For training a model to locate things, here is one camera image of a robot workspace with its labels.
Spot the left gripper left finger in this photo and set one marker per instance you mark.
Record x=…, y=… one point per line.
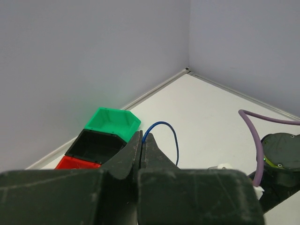
x=102, y=196

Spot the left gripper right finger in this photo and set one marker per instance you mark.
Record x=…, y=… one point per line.
x=173, y=196

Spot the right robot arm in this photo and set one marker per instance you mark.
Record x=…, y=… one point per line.
x=281, y=168

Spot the black plastic bin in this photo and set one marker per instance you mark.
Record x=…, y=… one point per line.
x=96, y=147

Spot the green plastic bin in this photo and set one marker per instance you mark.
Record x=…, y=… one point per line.
x=118, y=122

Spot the red plastic bin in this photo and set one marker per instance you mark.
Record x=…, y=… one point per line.
x=73, y=163

